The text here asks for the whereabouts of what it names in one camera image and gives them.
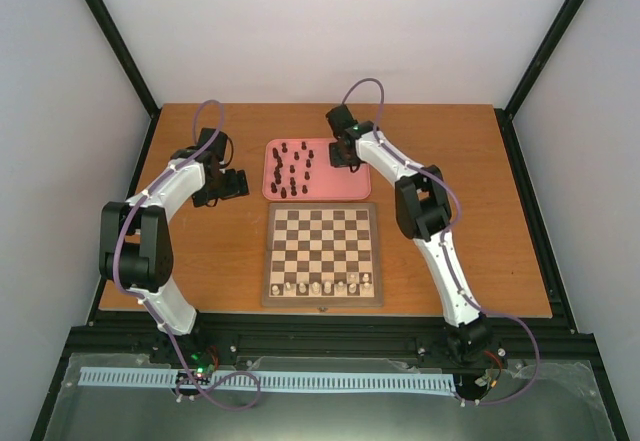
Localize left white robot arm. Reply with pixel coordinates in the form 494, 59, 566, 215
98, 128, 249, 364

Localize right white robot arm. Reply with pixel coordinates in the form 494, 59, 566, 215
326, 104, 488, 347

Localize wooden chess board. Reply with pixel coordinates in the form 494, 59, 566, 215
262, 202, 383, 310

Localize pink plastic tray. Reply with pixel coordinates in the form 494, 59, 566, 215
262, 138, 371, 202

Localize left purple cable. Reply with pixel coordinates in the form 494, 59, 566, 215
113, 99, 264, 412

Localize light blue cable duct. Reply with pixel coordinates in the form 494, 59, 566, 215
78, 367, 455, 396

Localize black aluminium frame base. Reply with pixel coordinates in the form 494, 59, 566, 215
32, 109, 629, 440

